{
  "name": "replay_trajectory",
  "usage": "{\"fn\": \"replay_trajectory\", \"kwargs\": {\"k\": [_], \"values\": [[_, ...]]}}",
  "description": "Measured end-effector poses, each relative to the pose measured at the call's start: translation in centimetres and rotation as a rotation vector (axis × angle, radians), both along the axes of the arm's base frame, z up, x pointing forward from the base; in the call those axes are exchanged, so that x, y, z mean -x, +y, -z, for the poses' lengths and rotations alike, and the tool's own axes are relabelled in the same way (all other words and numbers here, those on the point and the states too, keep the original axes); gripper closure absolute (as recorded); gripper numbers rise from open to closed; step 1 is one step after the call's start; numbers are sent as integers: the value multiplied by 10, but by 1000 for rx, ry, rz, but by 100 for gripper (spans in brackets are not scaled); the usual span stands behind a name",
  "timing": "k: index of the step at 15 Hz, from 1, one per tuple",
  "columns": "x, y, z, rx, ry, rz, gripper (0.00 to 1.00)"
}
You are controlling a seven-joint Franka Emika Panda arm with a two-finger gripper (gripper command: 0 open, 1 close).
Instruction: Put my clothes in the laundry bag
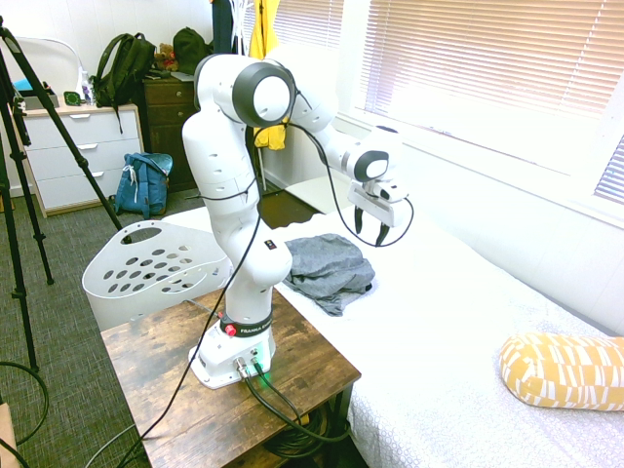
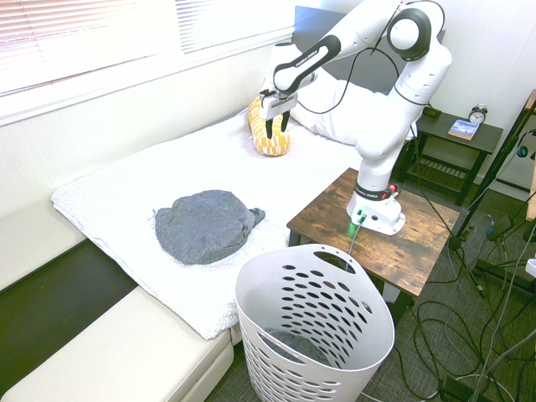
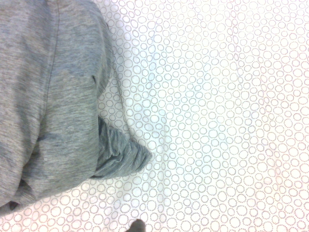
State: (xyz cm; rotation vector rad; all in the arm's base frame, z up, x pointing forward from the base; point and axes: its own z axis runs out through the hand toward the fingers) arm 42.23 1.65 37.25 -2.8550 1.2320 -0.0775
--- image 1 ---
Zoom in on white perforated laundry basket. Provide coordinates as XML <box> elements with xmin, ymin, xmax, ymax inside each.
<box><xmin>81</xmin><ymin>219</ymin><xmax>235</xmax><ymax>331</ymax></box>

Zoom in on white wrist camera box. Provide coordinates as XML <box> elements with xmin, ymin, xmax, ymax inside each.
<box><xmin>375</xmin><ymin>179</ymin><xmax>410</xmax><ymax>203</ymax></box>

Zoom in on narrow white window blind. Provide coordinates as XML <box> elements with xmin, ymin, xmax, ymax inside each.
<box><xmin>271</xmin><ymin>0</ymin><xmax>345</xmax><ymax>52</ymax></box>

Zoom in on white floor cable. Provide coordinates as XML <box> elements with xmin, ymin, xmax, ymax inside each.
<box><xmin>81</xmin><ymin>421</ymin><xmax>138</xmax><ymax>468</ymax></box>

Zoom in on yellow white patterned pillow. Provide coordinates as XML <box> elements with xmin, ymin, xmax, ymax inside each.
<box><xmin>497</xmin><ymin>331</ymin><xmax>624</xmax><ymax>413</ymax></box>

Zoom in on white desk lamp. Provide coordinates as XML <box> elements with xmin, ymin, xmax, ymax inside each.
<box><xmin>13</xmin><ymin>37</ymin><xmax>84</xmax><ymax>79</ymax></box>

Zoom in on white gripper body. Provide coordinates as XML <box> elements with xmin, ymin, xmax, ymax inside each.
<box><xmin>346</xmin><ymin>178</ymin><xmax>400</xmax><ymax>228</ymax></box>

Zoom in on cardboard box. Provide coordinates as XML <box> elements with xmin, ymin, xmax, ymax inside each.
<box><xmin>0</xmin><ymin>402</ymin><xmax>20</xmax><ymax>468</ymax></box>

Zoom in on brown teddy bear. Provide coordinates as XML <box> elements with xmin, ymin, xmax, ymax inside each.
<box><xmin>153</xmin><ymin>42</ymin><xmax>179</xmax><ymax>72</ymax></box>

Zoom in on rustic wooden side table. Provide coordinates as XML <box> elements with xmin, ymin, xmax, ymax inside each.
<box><xmin>99</xmin><ymin>285</ymin><xmax>363</xmax><ymax>468</ymax></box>

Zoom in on grey heathered shirt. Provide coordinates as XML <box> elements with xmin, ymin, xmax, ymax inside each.
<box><xmin>282</xmin><ymin>233</ymin><xmax>376</xmax><ymax>318</ymax></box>

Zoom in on black floor cable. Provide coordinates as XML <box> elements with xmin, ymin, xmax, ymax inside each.
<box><xmin>0</xmin><ymin>360</ymin><xmax>51</xmax><ymax>468</ymax></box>

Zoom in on bed with white sheet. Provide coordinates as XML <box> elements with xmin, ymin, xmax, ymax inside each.
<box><xmin>160</xmin><ymin>194</ymin><xmax>624</xmax><ymax>468</ymax></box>

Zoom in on white spray bottle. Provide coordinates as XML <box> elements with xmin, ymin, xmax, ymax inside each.
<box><xmin>77</xmin><ymin>67</ymin><xmax>95</xmax><ymax>104</ymax></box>

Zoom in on blue backpack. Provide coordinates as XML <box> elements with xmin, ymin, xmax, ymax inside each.
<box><xmin>113</xmin><ymin>151</ymin><xmax>175</xmax><ymax>220</ymax></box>

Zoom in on black camera tripod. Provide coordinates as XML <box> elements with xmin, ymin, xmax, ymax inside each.
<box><xmin>0</xmin><ymin>15</ymin><xmax>124</xmax><ymax>373</ymax></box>

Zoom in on dark wooden dresser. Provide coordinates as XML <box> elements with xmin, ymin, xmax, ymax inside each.
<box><xmin>142</xmin><ymin>72</ymin><xmax>199</xmax><ymax>194</ymax></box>

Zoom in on large dark green backpack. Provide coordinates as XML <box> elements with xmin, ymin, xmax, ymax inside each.
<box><xmin>92</xmin><ymin>32</ymin><xmax>158</xmax><ymax>135</ymax></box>

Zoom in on white drawer dresser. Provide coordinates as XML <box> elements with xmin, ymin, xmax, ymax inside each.
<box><xmin>13</xmin><ymin>102</ymin><xmax>146</xmax><ymax>219</ymax></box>

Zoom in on yellow hanging jacket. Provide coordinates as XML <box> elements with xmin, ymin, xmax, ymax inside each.
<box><xmin>248</xmin><ymin>0</ymin><xmax>290</xmax><ymax>152</ymax></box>

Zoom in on wide white window blind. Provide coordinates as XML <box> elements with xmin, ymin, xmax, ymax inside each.
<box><xmin>359</xmin><ymin>0</ymin><xmax>624</xmax><ymax>122</ymax></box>

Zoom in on small dark green bag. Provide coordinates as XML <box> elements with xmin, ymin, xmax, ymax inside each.
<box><xmin>172</xmin><ymin>26</ymin><xmax>215</xmax><ymax>75</ymax></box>

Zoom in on grey flat box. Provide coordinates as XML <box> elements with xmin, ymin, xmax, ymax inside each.
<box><xmin>13</xmin><ymin>94</ymin><xmax>60</xmax><ymax>112</ymax></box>

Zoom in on thick black base cables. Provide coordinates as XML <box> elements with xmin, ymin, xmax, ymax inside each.
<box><xmin>235</xmin><ymin>358</ymin><xmax>352</xmax><ymax>460</ymax></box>

